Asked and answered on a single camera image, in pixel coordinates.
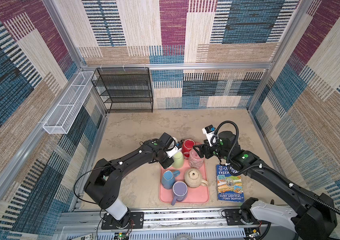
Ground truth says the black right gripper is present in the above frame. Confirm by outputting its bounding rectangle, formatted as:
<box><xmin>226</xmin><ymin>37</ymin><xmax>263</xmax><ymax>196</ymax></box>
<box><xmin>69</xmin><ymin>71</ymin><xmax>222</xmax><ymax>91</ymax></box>
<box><xmin>192</xmin><ymin>139</ymin><xmax>231</xmax><ymax>161</ymax></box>

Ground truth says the light green ceramic mug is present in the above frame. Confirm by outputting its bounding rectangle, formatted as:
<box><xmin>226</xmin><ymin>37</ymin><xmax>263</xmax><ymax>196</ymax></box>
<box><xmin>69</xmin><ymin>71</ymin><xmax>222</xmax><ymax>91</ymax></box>
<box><xmin>172</xmin><ymin>152</ymin><xmax>184</xmax><ymax>169</ymax></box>

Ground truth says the red ceramic mug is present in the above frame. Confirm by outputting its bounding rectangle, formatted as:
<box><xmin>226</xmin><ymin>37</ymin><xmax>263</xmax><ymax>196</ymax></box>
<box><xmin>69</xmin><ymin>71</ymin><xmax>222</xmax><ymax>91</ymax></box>
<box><xmin>181</xmin><ymin>139</ymin><xmax>196</xmax><ymax>160</ymax></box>

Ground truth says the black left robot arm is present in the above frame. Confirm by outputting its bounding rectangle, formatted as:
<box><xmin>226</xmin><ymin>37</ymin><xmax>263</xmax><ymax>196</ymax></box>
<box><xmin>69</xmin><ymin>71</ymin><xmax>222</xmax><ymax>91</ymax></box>
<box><xmin>84</xmin><ymin>133</ymin><xmax>182</xmax><ymax>228</ymax></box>

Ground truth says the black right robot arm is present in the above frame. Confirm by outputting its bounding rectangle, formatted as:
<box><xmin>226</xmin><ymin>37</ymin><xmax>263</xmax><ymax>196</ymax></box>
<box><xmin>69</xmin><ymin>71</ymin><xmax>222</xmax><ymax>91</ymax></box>
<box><xmin>193</xmin><ymin>126</ymin><xmax>337</xmax><ymax>240</ymax></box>

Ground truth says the pink patterned glass mug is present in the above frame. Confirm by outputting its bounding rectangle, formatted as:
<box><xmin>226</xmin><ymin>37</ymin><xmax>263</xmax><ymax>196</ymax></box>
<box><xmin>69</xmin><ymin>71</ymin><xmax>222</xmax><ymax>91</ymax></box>
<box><xmin>189</xmin><ymin>149</ymin><xmax>205</xmax><ymax>169</ymax></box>

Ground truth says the blue ceramic mug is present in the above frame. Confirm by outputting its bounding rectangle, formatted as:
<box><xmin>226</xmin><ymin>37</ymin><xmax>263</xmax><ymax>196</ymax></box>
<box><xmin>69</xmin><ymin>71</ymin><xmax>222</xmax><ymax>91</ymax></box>
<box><xmin>161</xmin><ymin>171</ymin><xmax>181</xmax><ymax>190</ymax></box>

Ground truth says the beige speckled ceramic mug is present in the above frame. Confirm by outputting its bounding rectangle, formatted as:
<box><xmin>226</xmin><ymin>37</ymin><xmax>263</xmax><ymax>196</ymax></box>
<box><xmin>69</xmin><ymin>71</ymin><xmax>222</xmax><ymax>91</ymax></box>
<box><xmin>184</xmin><ymin>168</ymin><xmax>208</xmax><ymax>188</ymax></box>

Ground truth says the purple ceramic mug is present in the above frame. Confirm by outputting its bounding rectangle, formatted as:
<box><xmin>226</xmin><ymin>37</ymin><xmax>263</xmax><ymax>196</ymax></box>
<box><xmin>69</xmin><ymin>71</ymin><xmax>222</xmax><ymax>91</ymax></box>
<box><xmin>171</xmin><ymin>181</ymin><xmax>188</xmax><ymax>206</ymax></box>

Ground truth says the blue treehouse paperback book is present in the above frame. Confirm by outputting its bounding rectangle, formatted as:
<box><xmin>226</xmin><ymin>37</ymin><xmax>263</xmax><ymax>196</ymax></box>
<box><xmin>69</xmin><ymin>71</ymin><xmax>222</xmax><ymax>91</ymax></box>
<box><xmin>216</xmin><ymin>165</ymin><xmax>245</xmax><ymax>203</ymax></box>

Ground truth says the pink plastic tray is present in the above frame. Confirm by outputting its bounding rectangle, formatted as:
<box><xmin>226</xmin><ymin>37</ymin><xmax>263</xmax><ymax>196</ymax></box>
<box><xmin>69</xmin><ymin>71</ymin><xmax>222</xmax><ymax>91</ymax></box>
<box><xmin>159</xmin><ymin>143</ymin><xmax>210</xmax><ymax>206</ymax></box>

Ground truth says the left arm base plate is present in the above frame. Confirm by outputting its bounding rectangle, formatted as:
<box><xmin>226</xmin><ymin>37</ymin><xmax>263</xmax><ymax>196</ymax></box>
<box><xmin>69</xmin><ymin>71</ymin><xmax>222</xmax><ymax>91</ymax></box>
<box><xmin>101</xmin><ymin>211</ymin><xmax>144</xmax><ymax>230</ymax></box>

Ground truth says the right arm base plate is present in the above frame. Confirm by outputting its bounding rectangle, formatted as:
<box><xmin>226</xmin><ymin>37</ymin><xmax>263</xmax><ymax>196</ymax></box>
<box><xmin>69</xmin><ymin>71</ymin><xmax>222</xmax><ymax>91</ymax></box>
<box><xmin>221</xmin><ymin>209</ymin><xmax>269</xmax><ymax>227</ymax></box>

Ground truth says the aluminium front rail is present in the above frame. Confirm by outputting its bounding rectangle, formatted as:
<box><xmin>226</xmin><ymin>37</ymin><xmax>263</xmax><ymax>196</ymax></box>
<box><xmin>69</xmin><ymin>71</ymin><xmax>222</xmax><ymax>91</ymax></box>
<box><xmin>54</xmin><ymin>206</ymin><xmax>312</xmax><ymax>240</ymax></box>

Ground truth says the black wire shelf rack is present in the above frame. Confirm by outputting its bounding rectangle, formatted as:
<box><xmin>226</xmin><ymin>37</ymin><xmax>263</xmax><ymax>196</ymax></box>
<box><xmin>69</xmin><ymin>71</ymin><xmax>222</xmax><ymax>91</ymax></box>
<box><xmin>92</xmin><ymin>68</ymin><xmax>153</xmax><ymax>114</ymax></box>

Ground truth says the white wire mesh basket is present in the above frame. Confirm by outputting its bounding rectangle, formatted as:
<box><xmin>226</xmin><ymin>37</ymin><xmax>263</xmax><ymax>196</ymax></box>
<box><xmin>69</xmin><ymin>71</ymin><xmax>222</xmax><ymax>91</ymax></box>
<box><xmin>43</xmin><ymin>72</ymin><xmax>94</xmax><ymax>135</ymax></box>

